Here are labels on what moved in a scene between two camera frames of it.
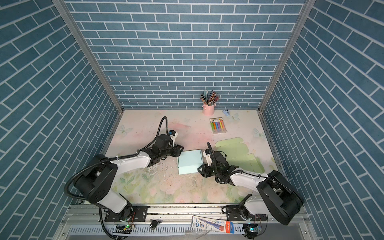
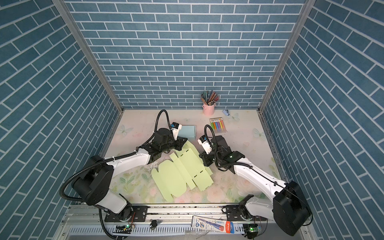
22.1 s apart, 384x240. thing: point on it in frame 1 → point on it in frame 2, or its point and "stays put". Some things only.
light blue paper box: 189,161 → 188,131
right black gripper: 204,170 → 204,156
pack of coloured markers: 218,126 stays put
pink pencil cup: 208,110 stays put
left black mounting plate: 139,214 stays put
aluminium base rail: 175,222 stays put
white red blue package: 213,224 stays put
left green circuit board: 123,229 stays put
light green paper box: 236,151 → 186,168
